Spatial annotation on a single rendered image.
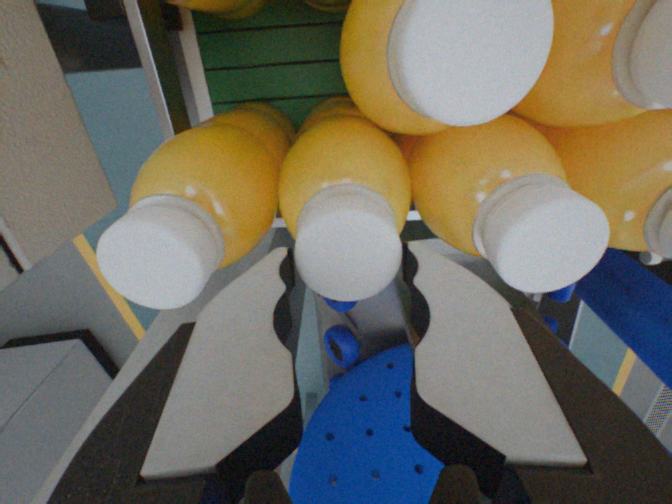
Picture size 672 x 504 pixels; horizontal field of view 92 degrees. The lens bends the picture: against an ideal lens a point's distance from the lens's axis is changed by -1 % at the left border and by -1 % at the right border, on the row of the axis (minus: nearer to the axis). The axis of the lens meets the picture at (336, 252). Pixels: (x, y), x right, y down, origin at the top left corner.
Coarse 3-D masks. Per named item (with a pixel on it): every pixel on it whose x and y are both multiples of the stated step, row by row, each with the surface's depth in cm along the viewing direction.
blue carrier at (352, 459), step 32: (384, 352) 33; (352, 384) 30; (384, 384) 30; (320, 416) 27; (352, 416) 27; (384, 416) 27; (320, 448) 25; (352, 448) 25; (384, 448) 25; (416, 448) 25; (320, 480) 23; (352, 480) 23; (384, 480) 23; (416, 480) 23
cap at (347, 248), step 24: (312, 216) 11; (336, 216) 11; (360, 216) 11; (384, 216) 11; (312, 240) 11; (336, 240) 11; (360, 240) 11; (384, 240) 11; (312, 264) 12; (336, 264) 12; (360, 264) 12; (384, 264) 12; (312, 288) 12; (336, 288) 12; (360, 288) 12
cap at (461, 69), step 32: (416, 0) 8; (448, 0) 8; (480, 0) 8; (512, 0) 8; (544, 0) 8; (416, 32) 8; (448, 32) 8; (480, 32) 8; (512, 32) 8; (544, 32) 8; (416, 64) 9; (448, 64) 9; (480, 64) 9; (512, 64) 9; (544, 64) 9; (416, 96) 9; (448, 96) 9; (480, 96) 9; (512, 96) 9
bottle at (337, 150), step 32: (320, 128) 16; (352, 128) 15; (288, 160) 16; (320, 160) 14; (352, 160) 13; (384, 160) 14; (288, 192) 15; (320, 192) 13; (352, 192) 13; (384, 192) 14; (288, 224) 15
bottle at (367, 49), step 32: (352, 0) 13; (384, 0) 11; (352, 32) 12; (384, 32) 11; (352, 64) 13; (384, 64) 11; (352, 96) 15; (384, 96) 12; (384, 128) 15; (416, 128) 13; (448, 128) 13
